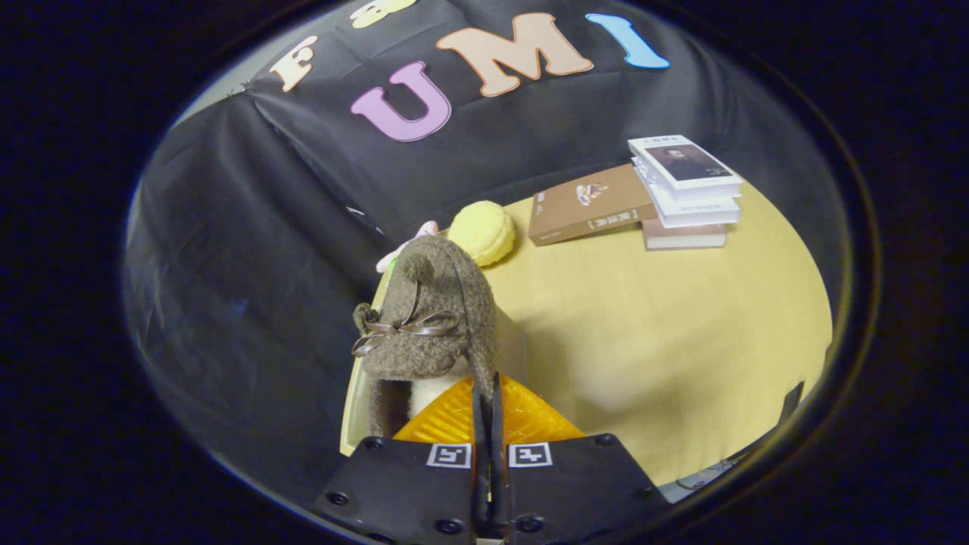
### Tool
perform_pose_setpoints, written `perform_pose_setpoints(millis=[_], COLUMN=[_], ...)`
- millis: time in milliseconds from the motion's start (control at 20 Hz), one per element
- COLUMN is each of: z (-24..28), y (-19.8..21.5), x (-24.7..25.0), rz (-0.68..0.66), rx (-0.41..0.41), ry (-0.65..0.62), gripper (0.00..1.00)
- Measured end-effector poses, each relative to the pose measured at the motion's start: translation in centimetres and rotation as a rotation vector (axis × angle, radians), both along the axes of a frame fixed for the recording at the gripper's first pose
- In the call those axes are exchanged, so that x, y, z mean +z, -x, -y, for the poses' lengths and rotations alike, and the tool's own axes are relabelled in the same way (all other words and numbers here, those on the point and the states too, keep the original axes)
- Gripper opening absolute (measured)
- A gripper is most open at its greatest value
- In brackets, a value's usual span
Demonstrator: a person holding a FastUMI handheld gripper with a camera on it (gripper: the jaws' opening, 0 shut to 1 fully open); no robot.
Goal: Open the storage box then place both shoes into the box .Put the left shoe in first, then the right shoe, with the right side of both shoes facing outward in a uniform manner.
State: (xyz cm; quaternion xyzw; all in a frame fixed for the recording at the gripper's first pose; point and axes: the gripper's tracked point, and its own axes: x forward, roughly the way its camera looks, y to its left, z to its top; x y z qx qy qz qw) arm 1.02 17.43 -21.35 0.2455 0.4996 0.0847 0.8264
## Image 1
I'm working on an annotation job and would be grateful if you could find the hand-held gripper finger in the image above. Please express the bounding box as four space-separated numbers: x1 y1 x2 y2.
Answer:
314 371 489 545
490 371 671 544

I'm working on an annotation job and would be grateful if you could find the pink green plush toy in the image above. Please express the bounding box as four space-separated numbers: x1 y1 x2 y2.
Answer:
375 220 441 274

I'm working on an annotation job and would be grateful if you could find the pinkish book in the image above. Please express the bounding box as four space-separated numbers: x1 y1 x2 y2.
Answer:
641 218 728 251

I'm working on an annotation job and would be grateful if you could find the white portrait cover book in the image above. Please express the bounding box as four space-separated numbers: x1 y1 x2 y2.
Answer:
628 135 743 202

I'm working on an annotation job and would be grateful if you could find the beige fabric storage box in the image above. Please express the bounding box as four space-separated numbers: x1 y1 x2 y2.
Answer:
339 261 530 457

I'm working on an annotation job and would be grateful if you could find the yellow plush toy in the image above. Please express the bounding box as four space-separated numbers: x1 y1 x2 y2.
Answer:
447 200 517 268

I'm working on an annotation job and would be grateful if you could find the brown fuzzy slipper shoe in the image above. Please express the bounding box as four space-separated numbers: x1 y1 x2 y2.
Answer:
351 235 500 439

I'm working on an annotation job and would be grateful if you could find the brown cover book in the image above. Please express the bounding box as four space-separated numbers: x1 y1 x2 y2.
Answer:
528 163 659 248

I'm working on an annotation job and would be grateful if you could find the black backdrop cloth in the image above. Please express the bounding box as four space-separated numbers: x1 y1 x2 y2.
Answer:
121 0 845 500

